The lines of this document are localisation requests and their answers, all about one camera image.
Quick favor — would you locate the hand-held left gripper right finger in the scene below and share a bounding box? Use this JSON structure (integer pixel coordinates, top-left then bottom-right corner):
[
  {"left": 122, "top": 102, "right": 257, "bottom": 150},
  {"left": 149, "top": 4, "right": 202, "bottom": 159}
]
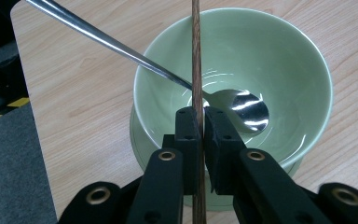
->
[{"left": 203, "top": 106, "right": 334, "bottom": 224}]

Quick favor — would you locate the black stand base, striped tape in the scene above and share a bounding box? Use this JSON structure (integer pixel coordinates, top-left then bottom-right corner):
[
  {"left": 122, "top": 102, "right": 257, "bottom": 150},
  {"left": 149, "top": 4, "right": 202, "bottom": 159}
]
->
[{"left": 0, "top": 36, "right": 31, "bottom": 126}]

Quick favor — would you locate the brown wooden chopstick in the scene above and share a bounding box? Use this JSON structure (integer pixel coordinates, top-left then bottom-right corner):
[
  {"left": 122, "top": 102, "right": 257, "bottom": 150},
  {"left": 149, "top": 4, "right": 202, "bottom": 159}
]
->
[{"left": 191, "top": 0, "right": 208, "bottom": 224}]

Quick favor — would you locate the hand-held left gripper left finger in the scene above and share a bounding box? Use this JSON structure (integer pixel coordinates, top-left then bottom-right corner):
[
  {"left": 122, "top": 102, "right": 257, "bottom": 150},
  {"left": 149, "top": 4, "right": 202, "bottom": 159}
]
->
[{"left": 126, "top": 106, "right": 205, "bottom": 224}]

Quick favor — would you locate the green ceramic bowl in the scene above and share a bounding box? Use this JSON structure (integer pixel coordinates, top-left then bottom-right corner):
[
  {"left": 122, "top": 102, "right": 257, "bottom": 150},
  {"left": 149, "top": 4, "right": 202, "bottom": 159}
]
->
[{"left": 132, "top": 7, "right": 335, "bottom": 171}]

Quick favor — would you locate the long metal spoon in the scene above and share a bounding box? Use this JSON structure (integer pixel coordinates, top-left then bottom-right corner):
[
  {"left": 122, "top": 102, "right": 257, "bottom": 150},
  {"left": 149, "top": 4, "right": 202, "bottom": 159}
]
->
[{"left": 24, "top": 0, "right": 270, "bottom": 135}]

